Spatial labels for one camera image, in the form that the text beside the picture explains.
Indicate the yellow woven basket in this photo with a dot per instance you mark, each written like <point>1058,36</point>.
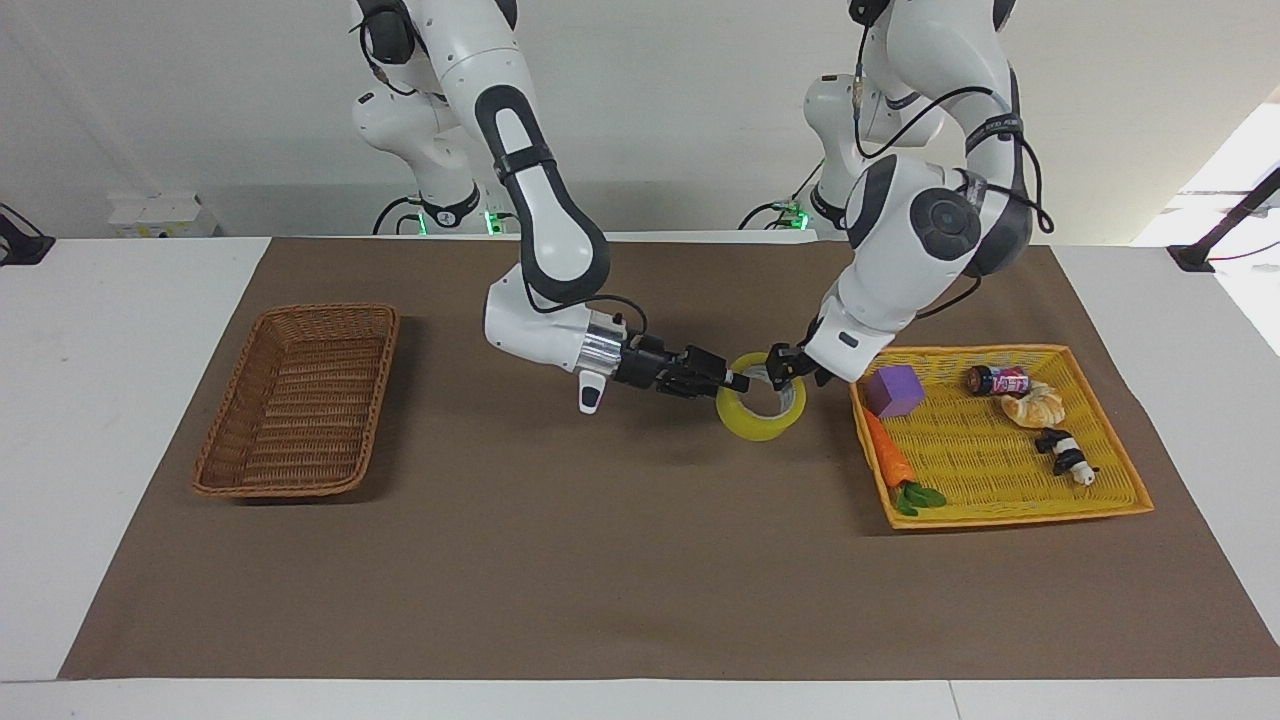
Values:
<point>1000,470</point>

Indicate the brown wicker basket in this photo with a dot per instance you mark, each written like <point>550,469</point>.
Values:
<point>300,400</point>

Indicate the small dark can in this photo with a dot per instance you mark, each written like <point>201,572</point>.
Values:
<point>998,381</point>

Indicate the toy croissant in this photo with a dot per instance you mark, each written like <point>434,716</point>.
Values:
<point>1035,405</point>

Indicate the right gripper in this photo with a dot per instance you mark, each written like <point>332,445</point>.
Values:
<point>640,364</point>

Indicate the white box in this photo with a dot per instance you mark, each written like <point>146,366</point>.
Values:
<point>160,215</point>

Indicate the yellow tape roll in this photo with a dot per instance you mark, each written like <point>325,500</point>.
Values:
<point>745,425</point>

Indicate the purple cube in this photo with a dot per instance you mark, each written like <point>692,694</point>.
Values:
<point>894,391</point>

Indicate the black stand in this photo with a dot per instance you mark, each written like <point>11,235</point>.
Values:
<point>22,245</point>
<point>1235,215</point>

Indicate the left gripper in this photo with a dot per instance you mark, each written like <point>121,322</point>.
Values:
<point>812,340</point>

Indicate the orange toy carrot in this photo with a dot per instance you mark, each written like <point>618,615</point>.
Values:
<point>888,455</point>

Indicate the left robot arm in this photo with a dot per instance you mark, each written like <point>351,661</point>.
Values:
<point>915,220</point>

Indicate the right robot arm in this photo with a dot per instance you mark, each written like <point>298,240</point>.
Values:
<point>545,220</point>

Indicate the black and white panda toy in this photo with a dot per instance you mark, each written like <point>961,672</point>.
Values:
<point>1065,455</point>

